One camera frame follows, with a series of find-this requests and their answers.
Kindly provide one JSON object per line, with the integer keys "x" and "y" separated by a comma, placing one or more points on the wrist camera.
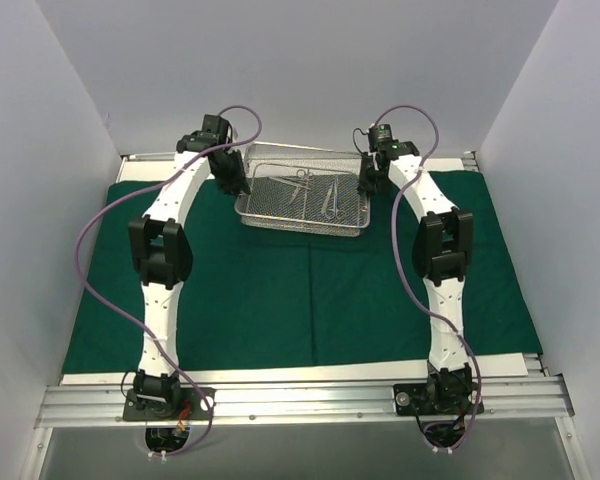
{"x": 379, "y": 137}
{"x": 220, "y": 127}

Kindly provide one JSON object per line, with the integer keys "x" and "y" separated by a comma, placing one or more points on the metal mesh instrument tray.
{"x": 267, "y": 206}

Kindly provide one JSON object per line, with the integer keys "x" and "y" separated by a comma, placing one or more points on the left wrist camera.
{"x": 220, "y": 127}

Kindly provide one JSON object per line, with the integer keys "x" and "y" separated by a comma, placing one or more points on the steel surgical scissors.
{"x": 304, "y": 176}

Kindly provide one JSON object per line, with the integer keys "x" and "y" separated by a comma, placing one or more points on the green surgical drape cloth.
{"x": 260, "y": 298}

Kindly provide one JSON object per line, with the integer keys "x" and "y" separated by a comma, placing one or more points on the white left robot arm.
{"x": 162, "y": 256}

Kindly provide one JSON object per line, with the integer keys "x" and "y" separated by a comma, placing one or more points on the steel forceps clamp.
{"x": 330, "y": 208}

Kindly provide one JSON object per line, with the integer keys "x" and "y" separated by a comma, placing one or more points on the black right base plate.
{"x": 415, "y": 399}

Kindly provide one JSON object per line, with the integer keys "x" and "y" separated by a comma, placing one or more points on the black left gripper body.
{"x": 228, "y": 170}

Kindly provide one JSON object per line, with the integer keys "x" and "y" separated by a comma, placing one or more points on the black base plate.
{"x": 189, "y": 404}
{"x": 415, "y": 399}

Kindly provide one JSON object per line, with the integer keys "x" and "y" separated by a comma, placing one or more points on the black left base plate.
{"x": 189, "y": 404}

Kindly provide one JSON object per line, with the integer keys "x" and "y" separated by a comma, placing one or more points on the aluminium front rail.
{"x": 306, "y": 403}

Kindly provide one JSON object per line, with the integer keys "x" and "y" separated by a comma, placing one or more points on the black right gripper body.
{"x": 368, "y": 175}

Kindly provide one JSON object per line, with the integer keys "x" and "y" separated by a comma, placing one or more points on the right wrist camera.
{"x": 379, "y": 137}

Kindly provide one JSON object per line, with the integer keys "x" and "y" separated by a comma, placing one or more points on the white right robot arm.
{"x": 441, "y": 251}

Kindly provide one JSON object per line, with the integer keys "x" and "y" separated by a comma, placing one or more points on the steel tweezers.
{"x": 290, "y": 180}

